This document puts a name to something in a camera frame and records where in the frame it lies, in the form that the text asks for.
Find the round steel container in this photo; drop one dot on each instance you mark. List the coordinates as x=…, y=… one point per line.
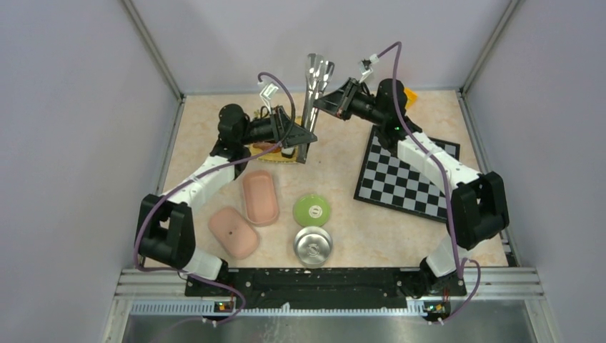
x=312, y=246

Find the pink lunch box lid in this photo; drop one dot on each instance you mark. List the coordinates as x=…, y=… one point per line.
x=234, y=233

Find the aluminium frame rail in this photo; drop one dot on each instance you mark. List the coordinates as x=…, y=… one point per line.
x=491, y=304

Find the pink lunch box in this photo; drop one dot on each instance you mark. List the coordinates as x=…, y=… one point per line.
x=260, y=200

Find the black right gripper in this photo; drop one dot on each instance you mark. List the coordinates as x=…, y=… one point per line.
x=344, y=96

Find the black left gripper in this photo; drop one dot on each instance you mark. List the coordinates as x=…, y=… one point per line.
x=296, y=136

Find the green round lid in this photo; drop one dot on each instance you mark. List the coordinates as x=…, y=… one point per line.
x=312, y=210

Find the checkerboard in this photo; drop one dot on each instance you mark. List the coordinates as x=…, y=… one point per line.
x=387, y=182

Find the silver metal tongs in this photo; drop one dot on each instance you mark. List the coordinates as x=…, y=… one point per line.
x=319, y=71

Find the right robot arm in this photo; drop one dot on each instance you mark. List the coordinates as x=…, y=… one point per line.
x=476, y=202

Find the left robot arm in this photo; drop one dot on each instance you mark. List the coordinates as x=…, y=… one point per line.
x=165, y=231

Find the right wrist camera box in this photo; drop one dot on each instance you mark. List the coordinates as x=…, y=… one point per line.
x=365, y=67

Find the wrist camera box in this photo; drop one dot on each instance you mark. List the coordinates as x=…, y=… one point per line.
x=365, y=67
x=267, y=90

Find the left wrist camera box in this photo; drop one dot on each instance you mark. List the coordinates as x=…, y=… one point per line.
x=267, y=90

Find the yellow toy block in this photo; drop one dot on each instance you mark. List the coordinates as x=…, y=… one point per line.
x=412, y=97

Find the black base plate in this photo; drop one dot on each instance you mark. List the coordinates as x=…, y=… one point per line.
x=328, y=288

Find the bamboo mat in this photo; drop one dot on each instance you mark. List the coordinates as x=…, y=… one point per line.
x=287, y=156

